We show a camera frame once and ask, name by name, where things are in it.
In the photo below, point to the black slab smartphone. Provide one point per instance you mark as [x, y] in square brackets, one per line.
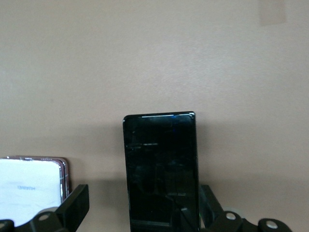
[161, 174]

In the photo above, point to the lavender flip phone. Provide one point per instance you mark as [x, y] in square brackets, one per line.
[29, 183]

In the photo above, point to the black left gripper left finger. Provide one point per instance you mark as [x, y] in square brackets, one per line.
[72, 207]

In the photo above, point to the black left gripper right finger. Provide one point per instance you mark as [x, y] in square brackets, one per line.
[212, 212]

